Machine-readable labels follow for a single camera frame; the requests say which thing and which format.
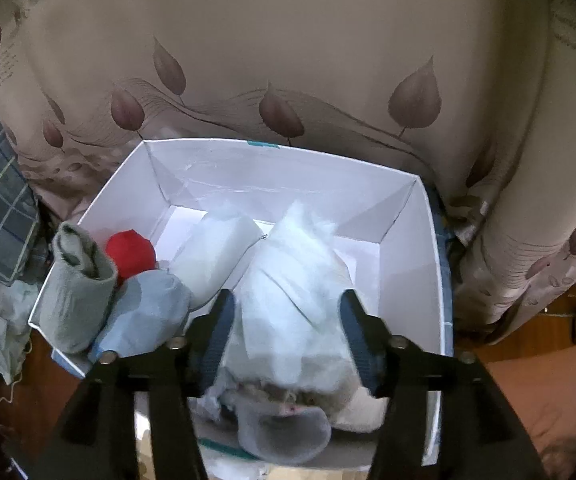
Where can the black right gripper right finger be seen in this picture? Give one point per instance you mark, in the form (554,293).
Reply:
(393,368)

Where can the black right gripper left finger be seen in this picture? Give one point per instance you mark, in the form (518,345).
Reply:
(188,368)

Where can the light blue underwear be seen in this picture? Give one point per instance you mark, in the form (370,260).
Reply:
(149,308)

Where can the pale white garment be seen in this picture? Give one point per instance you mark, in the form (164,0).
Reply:
(287,330)

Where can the large white garment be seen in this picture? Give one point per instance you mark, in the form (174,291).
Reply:
(213,250)

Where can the red underwear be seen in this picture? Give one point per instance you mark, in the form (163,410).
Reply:
(131,253)

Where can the grey underwear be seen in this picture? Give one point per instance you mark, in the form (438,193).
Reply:
(75,301)

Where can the beige ribbed garment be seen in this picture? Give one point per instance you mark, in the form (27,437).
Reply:
(362,414)

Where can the white pink floral underwear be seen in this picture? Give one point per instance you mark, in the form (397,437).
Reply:
(222,400)

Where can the white rolled underwear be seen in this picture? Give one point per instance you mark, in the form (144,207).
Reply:
(280,433)

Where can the white XINCCI shoe box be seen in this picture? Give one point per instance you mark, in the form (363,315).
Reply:
(384,226)

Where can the beige leaf print bedsheet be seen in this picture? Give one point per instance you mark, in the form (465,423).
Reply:
(476,96)

